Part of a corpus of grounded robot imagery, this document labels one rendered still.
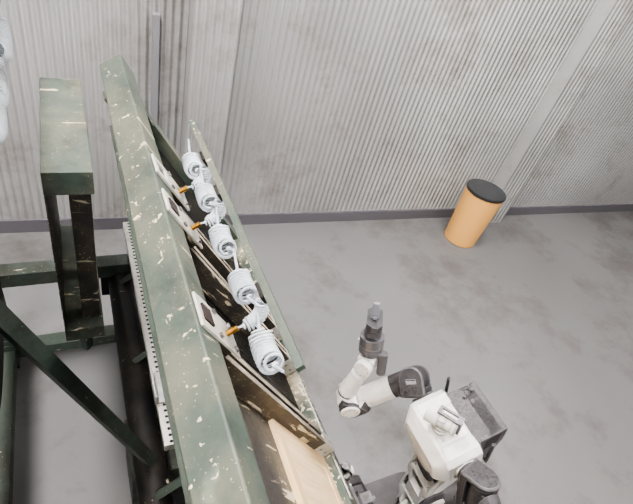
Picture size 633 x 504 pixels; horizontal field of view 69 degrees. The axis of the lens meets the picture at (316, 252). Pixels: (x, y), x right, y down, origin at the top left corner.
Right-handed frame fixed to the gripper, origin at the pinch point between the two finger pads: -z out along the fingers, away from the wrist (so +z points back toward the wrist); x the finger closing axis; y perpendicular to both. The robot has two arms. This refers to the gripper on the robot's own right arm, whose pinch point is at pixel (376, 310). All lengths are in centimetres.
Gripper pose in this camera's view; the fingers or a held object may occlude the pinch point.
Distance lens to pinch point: 163.8
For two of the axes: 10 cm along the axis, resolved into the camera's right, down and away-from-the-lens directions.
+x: -1.4, 4.6, -8.8
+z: -0.6, 8.8, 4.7
